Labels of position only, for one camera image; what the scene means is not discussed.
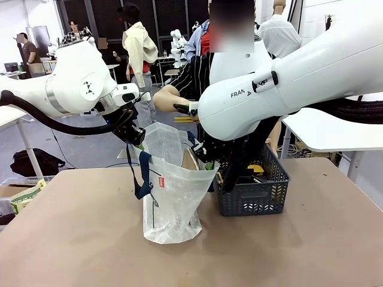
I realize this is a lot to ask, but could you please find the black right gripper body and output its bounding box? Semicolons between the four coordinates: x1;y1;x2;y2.
199;139;237;164

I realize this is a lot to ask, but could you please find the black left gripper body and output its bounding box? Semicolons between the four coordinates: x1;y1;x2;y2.
112;108;147;149

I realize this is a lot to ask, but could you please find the tan pouch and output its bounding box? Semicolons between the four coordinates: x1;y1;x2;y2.
181;147;202;171

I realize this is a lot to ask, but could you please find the yellow and black tool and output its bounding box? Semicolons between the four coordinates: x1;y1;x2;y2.
174;115;200;124

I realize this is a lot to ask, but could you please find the dark grey plastic basket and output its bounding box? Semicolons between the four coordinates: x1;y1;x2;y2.
215;142;291;218

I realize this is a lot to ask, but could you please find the translucent white shopping bag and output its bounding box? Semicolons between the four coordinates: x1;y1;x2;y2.
125;121;221;245

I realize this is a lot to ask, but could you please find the person's right forearm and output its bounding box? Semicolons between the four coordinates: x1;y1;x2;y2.
152;84;192;114

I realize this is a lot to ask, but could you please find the green and white paper bag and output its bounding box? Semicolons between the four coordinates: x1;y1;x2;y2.
10;178;47;215

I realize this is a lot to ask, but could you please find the person's right hand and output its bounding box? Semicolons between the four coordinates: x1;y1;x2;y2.
187;102;200;122

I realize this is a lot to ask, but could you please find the yellow boxed item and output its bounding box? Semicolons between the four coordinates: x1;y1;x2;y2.
245;164;265;177

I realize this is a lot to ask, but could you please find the mannequin in beige jacket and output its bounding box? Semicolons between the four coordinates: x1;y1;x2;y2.
116;2;159;129

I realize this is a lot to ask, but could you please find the seated person in black shirt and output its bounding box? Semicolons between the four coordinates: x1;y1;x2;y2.
98;37;122;66

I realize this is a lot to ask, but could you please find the person in striped black shirt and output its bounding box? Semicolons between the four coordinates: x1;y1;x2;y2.
166;0;256;102

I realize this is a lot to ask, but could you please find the black backpack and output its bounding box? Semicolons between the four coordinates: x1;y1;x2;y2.
10;148;66;177

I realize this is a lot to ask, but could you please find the white side table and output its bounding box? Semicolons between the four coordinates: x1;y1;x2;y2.
281;106;383;178

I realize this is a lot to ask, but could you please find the person in plaid shirt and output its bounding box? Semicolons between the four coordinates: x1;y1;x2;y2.
62;20;90;43

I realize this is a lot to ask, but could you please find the white table with legs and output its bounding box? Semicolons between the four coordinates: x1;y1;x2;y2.
0;105;36;180

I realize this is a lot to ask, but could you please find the brown cardboard box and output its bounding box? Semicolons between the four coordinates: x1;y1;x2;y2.
0;184;24;199

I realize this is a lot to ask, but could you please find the grey mannequin base plate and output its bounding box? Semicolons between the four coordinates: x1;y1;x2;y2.
116;146;136;160

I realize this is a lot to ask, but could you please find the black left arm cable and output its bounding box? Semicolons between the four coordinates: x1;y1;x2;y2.
0;89;127;136

